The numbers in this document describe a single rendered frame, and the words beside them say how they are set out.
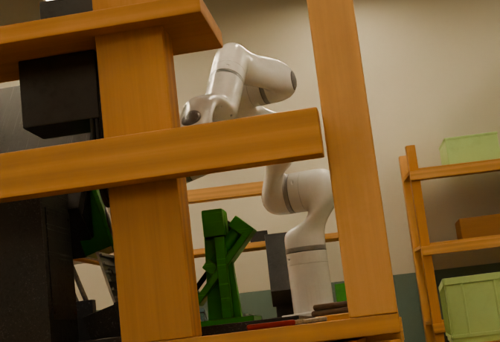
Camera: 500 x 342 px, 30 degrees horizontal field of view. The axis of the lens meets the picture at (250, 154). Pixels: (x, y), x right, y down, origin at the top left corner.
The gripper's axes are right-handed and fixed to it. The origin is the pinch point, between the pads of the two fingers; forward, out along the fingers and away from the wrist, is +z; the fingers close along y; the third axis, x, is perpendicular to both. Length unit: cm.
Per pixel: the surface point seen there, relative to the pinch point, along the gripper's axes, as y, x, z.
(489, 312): -68, 12, -72
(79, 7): 43.8, -2.5, -13.4
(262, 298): -383, -408, 41
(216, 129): 23, 32, -32
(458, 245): -367, -358, -118
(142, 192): 16.0, 31.1, -13.1
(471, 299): -65, 9, -69
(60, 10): 44.7, -3.4, -9.5
